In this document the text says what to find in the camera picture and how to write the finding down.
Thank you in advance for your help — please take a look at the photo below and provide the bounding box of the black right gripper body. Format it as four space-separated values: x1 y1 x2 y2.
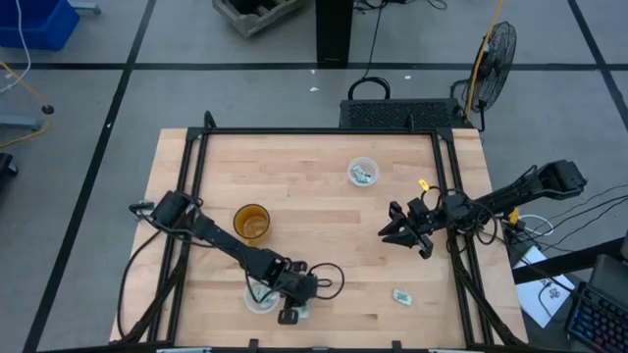
407 198 450 237

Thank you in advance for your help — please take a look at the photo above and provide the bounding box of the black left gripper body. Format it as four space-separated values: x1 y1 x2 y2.
273 269 321 307

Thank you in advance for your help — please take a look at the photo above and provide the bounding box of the blue plastic bin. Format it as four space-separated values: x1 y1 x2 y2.
0 0 80 52

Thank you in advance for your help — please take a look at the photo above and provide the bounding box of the clear plastic bowl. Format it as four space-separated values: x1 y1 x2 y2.
243 281 282 316

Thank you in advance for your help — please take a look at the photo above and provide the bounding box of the clear bowl with white label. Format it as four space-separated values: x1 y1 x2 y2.
346 156 382 188

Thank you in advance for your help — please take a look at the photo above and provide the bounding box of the amber translucent plastic cup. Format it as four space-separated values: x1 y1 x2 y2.
232 203 272 242

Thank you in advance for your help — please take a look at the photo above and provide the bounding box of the white paper sheet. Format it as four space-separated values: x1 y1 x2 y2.
513 244 576 329

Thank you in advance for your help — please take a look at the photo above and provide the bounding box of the black crossbeam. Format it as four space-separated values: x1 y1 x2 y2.
511 237 628 285

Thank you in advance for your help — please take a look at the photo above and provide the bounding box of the black tower box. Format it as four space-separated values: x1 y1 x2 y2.
315 0 354 69

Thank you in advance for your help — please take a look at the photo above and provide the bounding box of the backlit computer keyboard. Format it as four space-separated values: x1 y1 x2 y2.
563 281 628 353

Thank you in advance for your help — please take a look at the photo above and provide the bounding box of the grey moulded crate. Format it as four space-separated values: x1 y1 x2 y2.
212 0 308 39

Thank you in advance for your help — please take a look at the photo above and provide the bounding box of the grey metal foot bar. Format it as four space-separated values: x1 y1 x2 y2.
0 114 44 132

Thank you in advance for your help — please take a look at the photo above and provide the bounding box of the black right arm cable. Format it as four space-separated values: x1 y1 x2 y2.
420 184 500 247

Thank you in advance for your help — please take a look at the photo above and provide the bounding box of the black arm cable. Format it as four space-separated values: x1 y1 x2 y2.
116 228 164 340
420 184 500 247

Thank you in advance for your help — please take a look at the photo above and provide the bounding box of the white coiled cable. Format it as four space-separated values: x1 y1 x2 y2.
516 213 555 237

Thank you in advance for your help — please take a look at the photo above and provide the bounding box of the black aluminium table frame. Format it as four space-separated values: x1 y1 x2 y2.
116 111 530 353

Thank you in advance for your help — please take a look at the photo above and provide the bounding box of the black cable bundle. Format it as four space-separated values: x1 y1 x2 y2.
537 182 628 249

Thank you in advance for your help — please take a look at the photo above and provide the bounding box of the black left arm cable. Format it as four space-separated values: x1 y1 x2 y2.
116 228 164 340

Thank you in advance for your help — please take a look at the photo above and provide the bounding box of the black wire floor fan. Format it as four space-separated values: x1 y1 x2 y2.
450 21 518 133

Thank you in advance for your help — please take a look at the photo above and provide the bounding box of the black floor cable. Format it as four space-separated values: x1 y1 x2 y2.
346 0 393 101

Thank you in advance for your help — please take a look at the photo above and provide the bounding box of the yellow cable by fan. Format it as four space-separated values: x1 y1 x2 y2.
463 0 505 119

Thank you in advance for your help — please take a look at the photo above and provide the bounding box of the yellow floor cable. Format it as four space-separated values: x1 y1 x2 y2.
0 60 53 150

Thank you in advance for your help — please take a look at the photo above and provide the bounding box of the white floor cable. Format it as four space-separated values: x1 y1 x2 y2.
0 0 32 95

